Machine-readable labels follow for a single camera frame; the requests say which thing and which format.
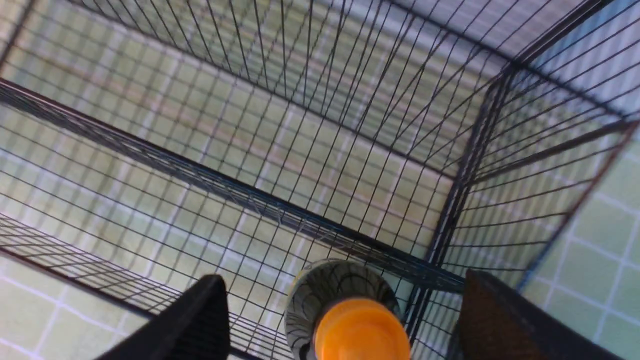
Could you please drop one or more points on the small dark bottle orange cap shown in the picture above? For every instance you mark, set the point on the small dark bottle orange cap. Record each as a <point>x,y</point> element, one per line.
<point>338,309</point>

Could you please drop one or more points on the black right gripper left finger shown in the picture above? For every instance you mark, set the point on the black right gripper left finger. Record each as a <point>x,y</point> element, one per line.
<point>194,327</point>

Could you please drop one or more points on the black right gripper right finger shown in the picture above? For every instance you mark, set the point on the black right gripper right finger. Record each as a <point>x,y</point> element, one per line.
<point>497,323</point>

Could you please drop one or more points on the green checkered tablecloth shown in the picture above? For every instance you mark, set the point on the green checkered tablecloth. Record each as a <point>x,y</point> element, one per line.
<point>600,250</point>

